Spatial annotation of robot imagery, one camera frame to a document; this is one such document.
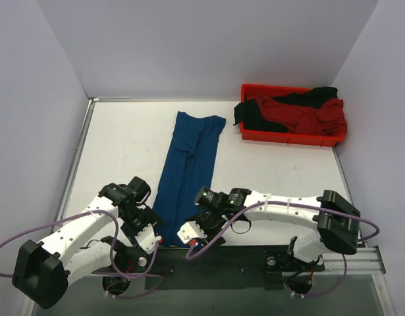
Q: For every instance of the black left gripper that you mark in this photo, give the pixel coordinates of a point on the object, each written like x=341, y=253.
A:
x=136, y=226

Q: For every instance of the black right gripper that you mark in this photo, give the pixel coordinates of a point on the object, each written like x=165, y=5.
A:
x=208, y=227

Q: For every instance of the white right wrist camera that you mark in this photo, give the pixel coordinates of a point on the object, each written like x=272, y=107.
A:
x=189, y=231

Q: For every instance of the blue t shirt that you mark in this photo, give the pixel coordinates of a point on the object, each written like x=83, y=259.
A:
x=188, y=167

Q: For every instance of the red t shirt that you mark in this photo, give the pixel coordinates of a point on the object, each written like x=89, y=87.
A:
x=326, y=121

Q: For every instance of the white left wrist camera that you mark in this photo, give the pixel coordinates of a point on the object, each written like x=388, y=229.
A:
x=147, y=239

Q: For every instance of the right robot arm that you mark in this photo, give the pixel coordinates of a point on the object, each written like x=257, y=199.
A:
x=332, y=220

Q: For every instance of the aluminium front rail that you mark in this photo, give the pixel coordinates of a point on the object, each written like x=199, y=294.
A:
x=367, y=261

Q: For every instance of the red plastic bin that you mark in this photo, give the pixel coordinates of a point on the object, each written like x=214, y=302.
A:
x=253, y=90

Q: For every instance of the black t shirt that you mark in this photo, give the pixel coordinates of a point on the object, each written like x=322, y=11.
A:
x=249, y=113

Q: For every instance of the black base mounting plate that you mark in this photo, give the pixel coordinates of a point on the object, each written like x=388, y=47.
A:
x=222, y=268

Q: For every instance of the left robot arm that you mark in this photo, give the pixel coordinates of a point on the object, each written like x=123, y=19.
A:
x=45, y=269

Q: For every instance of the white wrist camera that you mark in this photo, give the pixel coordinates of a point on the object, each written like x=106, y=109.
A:
x=147, y=239
x=189, y=231

